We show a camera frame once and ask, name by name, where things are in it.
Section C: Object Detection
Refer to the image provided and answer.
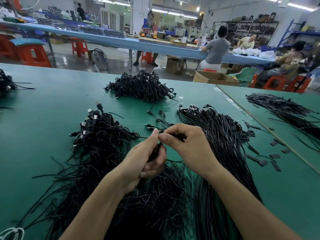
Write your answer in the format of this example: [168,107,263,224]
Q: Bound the person's right hand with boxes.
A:
[158,123,223,179]

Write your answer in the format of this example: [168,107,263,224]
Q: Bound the person's left hand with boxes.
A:
[110,129,168,194]

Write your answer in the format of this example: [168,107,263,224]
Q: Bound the single black cable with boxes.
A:
[136,132,187,190]

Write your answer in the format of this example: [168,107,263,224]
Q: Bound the bundle of long black cables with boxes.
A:
[145,104,263,240]

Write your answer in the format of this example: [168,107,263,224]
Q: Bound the small cluster of knotted cables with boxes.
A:
[69,101,141,160]

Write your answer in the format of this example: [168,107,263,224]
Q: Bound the pile of black cables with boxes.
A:
[15,111,198,240]

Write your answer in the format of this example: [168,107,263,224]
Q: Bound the heap of black cables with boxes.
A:
[104,69,177,103]
[0,69,36,95]

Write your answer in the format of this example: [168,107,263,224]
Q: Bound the spread of straight black cables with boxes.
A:
[246,93,320,139]

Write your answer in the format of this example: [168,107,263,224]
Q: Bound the person's left forearm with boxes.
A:
[59,177,128,240]

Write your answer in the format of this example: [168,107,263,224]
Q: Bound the person's right forearm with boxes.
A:
[206,166,303,240]

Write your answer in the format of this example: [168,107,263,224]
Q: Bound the open cardboard box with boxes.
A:
[193,71,241,86]

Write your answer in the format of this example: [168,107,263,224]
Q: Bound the small cardboard box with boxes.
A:
[165,57,187,75]

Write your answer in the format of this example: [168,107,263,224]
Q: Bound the scattered dark tie pieces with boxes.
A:
[243,121,291,172]

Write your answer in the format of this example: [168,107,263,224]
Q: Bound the green bag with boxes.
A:
[232,67,258,87]

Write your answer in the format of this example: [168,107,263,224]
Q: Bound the red plastic stool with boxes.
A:
[0,34,18,59]
[71,38,89,57]
[262,75,312,94]
[141,52,154,64]

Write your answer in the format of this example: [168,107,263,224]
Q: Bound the grey floor fan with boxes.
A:
[90,48,110,73]

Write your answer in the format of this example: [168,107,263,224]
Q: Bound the pile of white bags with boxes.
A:
[232,46,277,60]

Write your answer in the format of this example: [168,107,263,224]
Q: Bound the long blue workbench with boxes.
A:
[0,21,275,66]

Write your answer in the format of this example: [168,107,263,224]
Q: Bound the metal storage shelf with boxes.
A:
[212,12,280,48]

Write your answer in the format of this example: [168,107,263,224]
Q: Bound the white pillar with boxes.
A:
[132,0,151,35]

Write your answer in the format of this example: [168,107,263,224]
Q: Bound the red stool with blue seat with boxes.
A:
[10,38,52,68]

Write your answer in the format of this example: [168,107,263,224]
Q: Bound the blue metal rack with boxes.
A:
[277,20,320,49]

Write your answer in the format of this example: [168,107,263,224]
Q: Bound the bunch of white wire rings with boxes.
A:
[0,227,25,240]

